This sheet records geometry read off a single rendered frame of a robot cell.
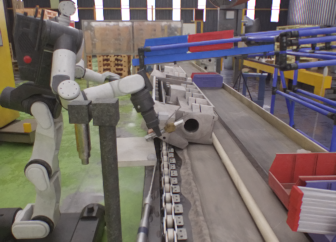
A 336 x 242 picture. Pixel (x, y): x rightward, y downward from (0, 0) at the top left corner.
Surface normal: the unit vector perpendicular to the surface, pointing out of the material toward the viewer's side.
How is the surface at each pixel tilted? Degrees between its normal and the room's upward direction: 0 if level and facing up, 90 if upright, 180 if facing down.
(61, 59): 53
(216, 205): 0
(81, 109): 90
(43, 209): 90
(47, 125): 90
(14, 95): 90
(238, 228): 0
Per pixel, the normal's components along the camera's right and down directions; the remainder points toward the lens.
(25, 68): 0.48, 0.36
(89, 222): 0.00, -0.96
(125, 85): 0.41, 0.07
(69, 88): 0.23, -0.37
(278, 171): 0.04, 0.24
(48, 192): 0.16, 0.64
